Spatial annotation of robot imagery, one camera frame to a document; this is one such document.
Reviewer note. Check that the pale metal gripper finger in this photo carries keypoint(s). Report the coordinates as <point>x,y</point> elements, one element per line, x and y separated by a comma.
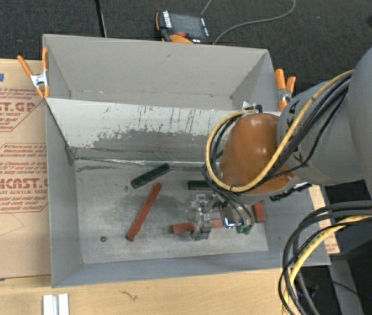
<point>200,206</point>
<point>202,230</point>

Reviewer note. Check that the red-brown flat block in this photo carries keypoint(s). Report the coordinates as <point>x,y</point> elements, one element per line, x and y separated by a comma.
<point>181,227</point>
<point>143,212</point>
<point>260,212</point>

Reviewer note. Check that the dark green flat block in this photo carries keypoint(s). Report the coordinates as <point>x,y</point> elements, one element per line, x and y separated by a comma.
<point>149,176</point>
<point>197,185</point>

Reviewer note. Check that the grey metal bin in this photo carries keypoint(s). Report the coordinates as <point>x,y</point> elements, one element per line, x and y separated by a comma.
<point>153,74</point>

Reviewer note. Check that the brown cardboard board red print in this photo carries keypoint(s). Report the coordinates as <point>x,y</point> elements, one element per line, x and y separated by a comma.
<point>12,228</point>

